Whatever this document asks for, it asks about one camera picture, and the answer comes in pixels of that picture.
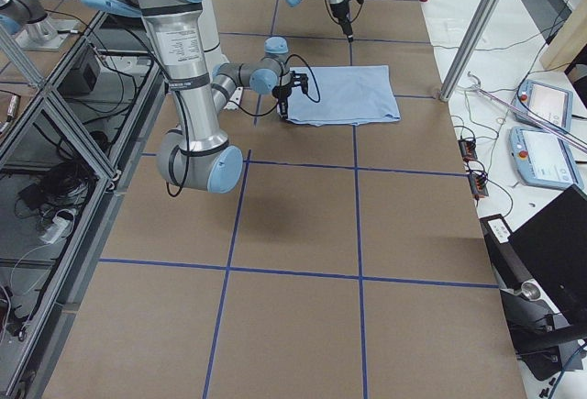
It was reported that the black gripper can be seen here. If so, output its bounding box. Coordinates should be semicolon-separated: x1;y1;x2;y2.
332;2;354;42
271;79;294;118

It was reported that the light blue t-shirt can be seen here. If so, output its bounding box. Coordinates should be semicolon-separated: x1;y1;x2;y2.
287;65;401;127

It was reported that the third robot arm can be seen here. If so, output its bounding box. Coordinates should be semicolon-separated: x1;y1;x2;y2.
1;0;66;51

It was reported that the far teach pendant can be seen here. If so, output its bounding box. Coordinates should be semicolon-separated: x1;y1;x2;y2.
512;80;573;130

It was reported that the teach pendant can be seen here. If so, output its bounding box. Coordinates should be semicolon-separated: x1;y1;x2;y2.
509;127;584;190
512;80;573;130

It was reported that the near teach pendant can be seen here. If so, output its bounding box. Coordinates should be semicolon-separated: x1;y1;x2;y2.
509;127;584;190

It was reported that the black device with label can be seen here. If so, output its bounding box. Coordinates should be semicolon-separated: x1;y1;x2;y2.
480;215;541;302

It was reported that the black laptop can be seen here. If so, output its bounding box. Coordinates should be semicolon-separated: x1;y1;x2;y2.
509;185;586;324

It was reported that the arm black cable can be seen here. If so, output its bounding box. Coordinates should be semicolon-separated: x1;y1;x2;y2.
164;53;321;198

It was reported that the grey aluminium frame post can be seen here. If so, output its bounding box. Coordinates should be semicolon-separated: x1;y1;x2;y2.
438;0;500;103

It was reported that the aluminium frame rack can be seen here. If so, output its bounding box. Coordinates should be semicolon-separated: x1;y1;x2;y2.
1;7;161;398

